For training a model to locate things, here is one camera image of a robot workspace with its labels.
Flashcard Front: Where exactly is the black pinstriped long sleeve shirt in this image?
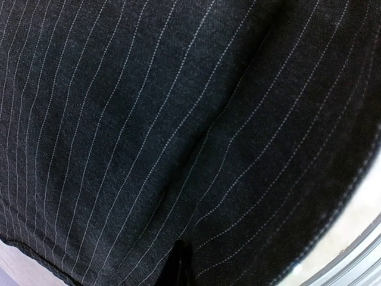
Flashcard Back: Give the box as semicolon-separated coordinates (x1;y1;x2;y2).
1;1;380;285

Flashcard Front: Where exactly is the aluminium front rail frame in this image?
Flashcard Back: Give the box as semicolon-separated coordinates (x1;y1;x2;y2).
303;216;380;285

